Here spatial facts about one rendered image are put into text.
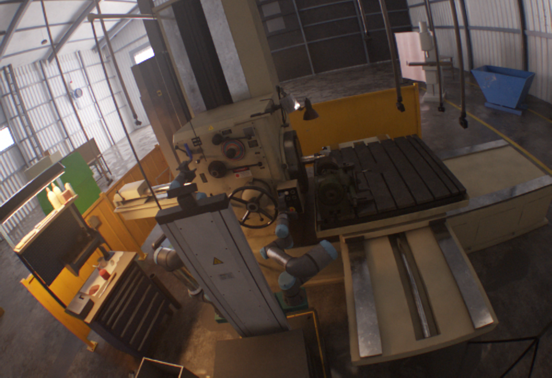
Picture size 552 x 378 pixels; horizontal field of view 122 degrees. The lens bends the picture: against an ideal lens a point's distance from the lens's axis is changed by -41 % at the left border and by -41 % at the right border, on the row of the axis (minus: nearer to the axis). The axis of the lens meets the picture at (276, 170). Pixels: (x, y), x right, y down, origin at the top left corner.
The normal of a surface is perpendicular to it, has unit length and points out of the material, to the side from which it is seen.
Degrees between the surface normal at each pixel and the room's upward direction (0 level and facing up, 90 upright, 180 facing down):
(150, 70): 90
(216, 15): 90
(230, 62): 90
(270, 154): 90
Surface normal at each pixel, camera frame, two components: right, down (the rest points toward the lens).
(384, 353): -0.27, -0.86
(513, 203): -0.11, 0.48
